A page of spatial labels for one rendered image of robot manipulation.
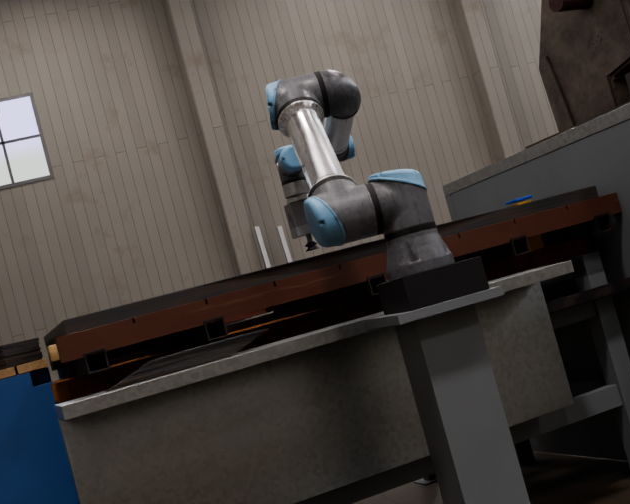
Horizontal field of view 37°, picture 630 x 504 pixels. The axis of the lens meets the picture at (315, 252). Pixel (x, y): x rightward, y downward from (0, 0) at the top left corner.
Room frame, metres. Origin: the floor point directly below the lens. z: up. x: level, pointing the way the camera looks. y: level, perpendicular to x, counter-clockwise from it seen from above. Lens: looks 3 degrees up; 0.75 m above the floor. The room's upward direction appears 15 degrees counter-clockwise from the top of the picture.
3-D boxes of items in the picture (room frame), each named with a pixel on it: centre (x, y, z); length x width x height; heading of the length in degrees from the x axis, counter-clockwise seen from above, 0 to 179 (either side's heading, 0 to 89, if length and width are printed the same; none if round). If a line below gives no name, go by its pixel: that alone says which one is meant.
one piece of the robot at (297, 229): (2.78, 0.01, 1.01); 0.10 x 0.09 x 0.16; 18
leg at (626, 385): (2.74, -0.76, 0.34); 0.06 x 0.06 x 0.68; 21
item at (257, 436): (2.32, 0.04, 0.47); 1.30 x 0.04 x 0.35; 111
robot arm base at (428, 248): (2.04, -0.21, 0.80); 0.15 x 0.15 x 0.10
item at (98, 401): (2.24, 0.02, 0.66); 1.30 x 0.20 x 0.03; 111
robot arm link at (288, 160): (2.67, -0.02, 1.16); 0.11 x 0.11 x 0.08; 7
